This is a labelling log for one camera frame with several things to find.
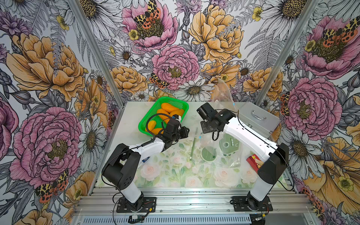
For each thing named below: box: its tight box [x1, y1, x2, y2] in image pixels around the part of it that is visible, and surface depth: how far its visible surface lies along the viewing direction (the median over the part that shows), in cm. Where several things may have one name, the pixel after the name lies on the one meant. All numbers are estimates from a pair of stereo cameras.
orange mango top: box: [160, 102, 180, 114], surface depth 115 cm
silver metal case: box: [238, 101, 281, 138], surface depth 95 cm
